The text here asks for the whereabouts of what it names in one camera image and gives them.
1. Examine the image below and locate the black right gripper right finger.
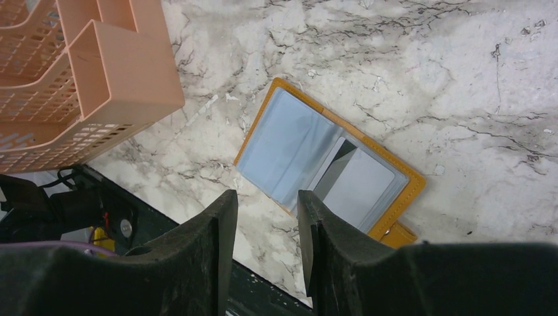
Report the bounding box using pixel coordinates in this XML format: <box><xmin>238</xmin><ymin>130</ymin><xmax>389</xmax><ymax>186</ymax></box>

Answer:
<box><xmin>297</xmin><ymin>190</ymin><xmax>557</xmax><ymax>315</ymax></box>

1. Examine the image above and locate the yellow leather card holder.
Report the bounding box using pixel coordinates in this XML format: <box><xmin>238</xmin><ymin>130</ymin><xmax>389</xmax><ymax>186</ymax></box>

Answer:
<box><xmin>234</xmin><ymin>78</ymin><xmax>426</xmax><ymax>248</ymax></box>

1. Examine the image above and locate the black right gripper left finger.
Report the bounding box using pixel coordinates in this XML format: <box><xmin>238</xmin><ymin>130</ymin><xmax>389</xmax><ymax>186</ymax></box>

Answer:
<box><xmin>1</xmin><ymin>190</ymin><xmax>238</xmax><ymax>315</ymax></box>

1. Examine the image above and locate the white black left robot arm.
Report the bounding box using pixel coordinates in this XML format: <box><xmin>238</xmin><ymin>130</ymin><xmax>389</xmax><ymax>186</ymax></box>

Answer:
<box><xmin>1</xmin><ymin>175</ymin><xmax>107</xmax><ymax>244</ymax></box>

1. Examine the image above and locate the white card with black stripe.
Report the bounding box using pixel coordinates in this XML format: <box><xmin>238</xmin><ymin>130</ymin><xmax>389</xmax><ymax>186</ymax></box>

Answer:
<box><xmin>311</xmin><ymin>137</ymin><xmax>407</xmax><ymax>233</ymax></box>

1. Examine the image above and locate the pink plastic desk organizer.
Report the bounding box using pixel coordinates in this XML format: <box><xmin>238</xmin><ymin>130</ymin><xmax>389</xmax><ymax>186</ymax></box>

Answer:
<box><xmin>1</xmin><ymin>1</ymin><xmax>185</xmax><ymax>174</ymax></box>

